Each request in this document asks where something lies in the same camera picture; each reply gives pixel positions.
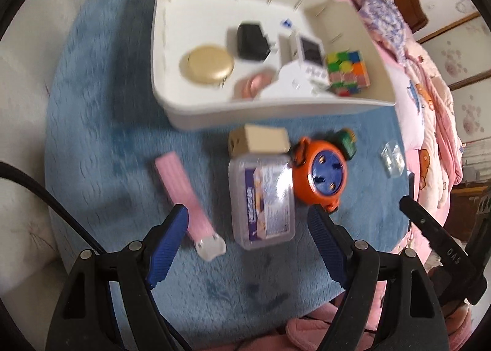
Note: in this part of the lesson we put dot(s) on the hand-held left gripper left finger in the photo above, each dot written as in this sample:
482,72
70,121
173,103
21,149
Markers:
168,247

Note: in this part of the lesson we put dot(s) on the beige rectangular block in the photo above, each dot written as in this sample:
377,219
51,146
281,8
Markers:
261,140

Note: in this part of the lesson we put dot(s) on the green small toy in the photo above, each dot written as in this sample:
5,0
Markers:
347,142

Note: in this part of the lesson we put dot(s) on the blue fluffy mat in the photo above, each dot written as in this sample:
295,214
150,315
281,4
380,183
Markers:
115,105

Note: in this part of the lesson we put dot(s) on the multicolour puzzle cube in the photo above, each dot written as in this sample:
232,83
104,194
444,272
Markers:
349,73

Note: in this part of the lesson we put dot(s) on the orange round reel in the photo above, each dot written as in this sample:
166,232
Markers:
320,174

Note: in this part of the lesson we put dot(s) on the pink fluffy clothing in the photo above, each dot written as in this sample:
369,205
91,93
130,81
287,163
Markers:
314,330

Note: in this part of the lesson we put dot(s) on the gold round tin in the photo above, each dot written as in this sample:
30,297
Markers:
207,63

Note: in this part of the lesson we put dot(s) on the small clear box yellow pieces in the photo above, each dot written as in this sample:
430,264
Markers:
393,159

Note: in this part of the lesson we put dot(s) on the white plastic storage bin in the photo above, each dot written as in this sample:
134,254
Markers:
191,2

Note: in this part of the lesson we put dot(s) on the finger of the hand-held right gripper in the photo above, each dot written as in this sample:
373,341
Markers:
435,232

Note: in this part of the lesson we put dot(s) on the pink correction tape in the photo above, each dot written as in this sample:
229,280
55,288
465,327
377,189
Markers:
253,84

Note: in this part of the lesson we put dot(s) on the bear print quilt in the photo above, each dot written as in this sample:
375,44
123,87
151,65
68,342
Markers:
437,124

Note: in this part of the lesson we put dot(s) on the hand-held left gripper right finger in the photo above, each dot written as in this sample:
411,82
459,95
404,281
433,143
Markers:
326,247

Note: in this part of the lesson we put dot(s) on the black charger plug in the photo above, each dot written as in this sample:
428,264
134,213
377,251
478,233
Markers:
251,42

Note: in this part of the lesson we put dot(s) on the small blue plastic piece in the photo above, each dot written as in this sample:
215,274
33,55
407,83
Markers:
285,22

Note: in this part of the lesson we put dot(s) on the pink tube with white cap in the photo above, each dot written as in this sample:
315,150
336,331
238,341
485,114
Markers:
174,178

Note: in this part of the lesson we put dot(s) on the purple floral blanket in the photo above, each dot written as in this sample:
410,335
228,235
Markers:
379,9

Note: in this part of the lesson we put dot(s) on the clear plastic labelled box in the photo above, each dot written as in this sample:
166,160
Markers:
261,201

